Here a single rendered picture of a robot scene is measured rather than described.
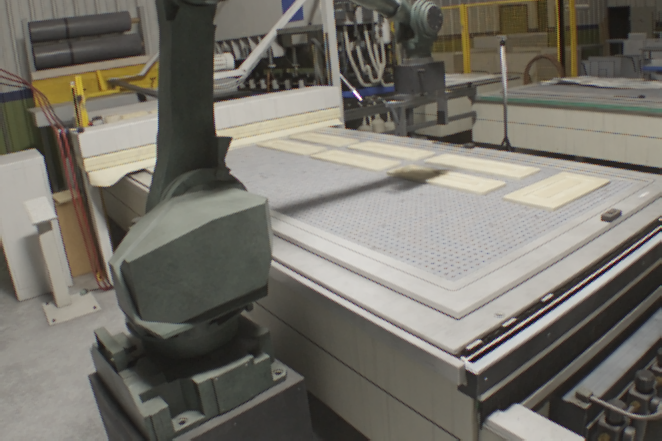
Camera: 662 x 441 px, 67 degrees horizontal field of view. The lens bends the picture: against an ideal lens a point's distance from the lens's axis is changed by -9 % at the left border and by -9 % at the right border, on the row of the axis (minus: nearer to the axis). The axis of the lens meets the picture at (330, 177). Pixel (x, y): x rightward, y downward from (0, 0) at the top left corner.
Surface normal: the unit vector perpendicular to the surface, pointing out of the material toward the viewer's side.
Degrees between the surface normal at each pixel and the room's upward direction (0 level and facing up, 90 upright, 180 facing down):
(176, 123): 80
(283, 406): 90
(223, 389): 90
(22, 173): 90
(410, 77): 90
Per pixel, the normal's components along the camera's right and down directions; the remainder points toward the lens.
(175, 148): 0.65, -0.04
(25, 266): 0.58, 0.15
